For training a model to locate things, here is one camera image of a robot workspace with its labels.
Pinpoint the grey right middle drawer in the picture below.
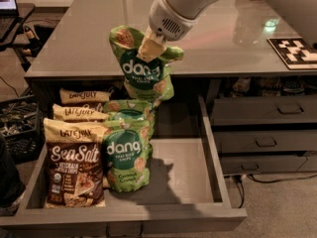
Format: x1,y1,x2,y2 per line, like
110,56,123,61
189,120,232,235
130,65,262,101
214,130,317,153

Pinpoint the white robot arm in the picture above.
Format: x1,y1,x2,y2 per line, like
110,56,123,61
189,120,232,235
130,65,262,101
138,0,317,62

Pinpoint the black plastic crate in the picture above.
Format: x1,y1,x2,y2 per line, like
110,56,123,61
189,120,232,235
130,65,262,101
0,95,44,164

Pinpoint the black white fiducial marker board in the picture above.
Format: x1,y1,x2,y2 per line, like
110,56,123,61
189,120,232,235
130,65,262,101
267,37,317,70

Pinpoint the black floor cable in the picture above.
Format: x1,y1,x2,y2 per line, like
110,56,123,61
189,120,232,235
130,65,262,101
231,172,317,209

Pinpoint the grey counter cabinet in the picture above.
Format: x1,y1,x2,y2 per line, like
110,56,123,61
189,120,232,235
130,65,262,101
24,0,317,124

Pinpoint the rear tortilla chip bag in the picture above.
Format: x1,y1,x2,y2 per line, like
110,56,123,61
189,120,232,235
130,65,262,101
59,88,111,104

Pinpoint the green rice chip bag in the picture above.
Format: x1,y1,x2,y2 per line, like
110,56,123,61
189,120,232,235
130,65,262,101
109,25,184,106
103,119,152,192
103,99,155,126

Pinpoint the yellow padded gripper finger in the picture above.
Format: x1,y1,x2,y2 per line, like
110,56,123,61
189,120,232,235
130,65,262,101
137,30,166,62

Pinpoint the front sea salt tortilla bag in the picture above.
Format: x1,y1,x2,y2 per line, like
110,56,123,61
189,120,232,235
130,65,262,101
44,118,108,208

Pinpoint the grey right upper drawer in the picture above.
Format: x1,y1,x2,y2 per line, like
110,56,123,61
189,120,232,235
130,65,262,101
210,95,317,126

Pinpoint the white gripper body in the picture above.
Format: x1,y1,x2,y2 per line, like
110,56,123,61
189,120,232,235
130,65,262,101
149,0,196,41

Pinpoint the grey right bottom drawer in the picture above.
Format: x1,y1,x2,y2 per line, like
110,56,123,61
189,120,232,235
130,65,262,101
220,155,317,175

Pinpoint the middle tortilla chip bag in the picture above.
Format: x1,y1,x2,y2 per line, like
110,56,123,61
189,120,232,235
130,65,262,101
53,104,109,122

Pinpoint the open grey top drawer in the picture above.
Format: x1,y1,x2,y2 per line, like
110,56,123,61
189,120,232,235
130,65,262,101
0,96,247,238

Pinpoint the laptop computer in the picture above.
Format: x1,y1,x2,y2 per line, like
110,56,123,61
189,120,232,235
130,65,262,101
0,0,19,42

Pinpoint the tortilla chip bag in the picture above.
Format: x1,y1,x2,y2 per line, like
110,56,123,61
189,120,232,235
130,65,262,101
59,88,111,104
53,104,109,122

